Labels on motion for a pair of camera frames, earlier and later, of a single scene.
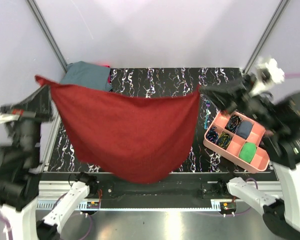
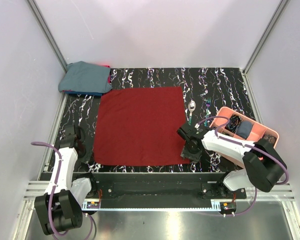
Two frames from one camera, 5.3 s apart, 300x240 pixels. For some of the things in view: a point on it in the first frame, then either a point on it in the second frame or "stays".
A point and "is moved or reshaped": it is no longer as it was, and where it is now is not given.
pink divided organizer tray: (238, 138) stays
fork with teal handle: (208, 104) stays
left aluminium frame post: (48, 33) stays
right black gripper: (226, 97) → (194, 157)
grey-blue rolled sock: (244, 128) stays
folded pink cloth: (109, 77) stays
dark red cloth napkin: (139, 139) is moved or reshaped
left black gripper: (37, 105) → (86, 158)
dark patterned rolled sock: (233, 123) stays
